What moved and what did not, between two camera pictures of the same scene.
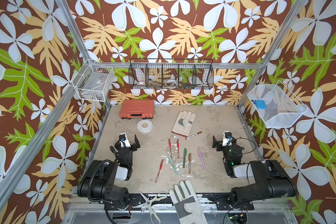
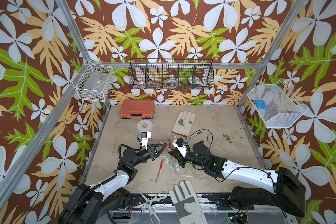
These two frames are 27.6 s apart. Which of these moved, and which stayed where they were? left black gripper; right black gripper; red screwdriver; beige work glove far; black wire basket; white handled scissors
Moved: right black gripper; left black gripper
Stayed: white handled scissors; black wire basket; beige work glove far; red screwdriver
